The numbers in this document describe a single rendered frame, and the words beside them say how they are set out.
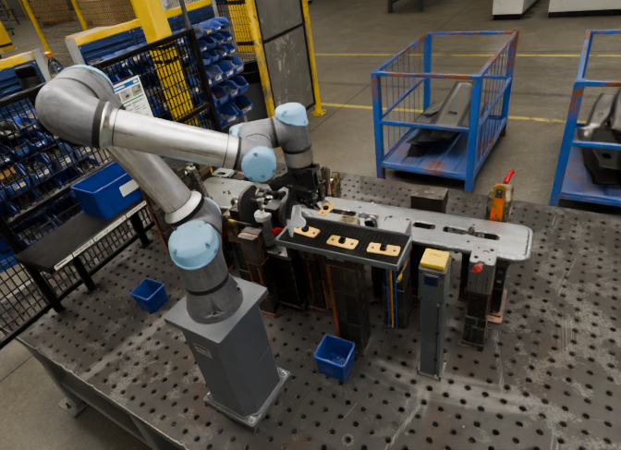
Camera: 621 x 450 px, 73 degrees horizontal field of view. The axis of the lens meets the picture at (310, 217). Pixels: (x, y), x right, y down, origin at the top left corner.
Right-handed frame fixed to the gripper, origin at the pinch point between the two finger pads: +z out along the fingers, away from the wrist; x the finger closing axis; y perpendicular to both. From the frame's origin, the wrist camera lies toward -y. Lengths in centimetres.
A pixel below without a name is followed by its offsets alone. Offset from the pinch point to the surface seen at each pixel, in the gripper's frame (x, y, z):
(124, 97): 27, -117, -19
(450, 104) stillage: 264, -47, 69
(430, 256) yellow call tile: 4.0, 36.4, 3.1
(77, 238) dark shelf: -27, -93, 16
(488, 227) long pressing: 43, 41, 19
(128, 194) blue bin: -1, -94, 12
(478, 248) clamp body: 25, 43, 14
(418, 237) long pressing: 29.2, 22.6, 19.2
